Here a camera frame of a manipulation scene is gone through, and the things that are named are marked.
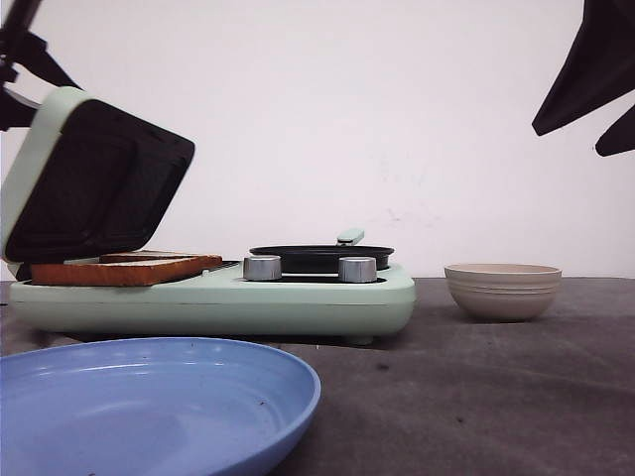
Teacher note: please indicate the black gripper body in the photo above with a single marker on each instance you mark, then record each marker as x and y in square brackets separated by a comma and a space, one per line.
[16, 110]

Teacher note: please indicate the grey table cloth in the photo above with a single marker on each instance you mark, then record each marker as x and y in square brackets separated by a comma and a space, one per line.
[450, 395]

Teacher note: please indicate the black frying pan green handle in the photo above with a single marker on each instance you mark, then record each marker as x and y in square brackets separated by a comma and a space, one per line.
[323, 259]

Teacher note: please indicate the toast bread slice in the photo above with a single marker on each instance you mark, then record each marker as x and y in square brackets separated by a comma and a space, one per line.
[140, 273]
[148, 255]

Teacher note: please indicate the left silver control knob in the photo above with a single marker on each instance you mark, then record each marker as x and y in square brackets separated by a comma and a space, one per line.
[262, 268]

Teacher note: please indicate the blue plastic plate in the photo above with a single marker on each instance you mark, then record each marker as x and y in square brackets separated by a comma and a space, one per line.
[154, 406]

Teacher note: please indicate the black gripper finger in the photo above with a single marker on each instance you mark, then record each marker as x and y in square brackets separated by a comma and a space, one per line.
[32, 54]
[619, 137]
[598, 69]

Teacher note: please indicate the beige ribbed ceramic bowl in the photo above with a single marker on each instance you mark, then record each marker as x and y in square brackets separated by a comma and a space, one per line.
[503, 292]

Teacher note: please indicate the right silver control knob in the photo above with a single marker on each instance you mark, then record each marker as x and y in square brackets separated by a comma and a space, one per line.
[357, 270]

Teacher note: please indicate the mint green breakfast maker base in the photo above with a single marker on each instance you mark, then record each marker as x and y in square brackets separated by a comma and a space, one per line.
[221, 302]

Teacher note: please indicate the silver control knob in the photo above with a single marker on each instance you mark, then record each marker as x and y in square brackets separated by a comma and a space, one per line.
[262, 268]
[357, 270]

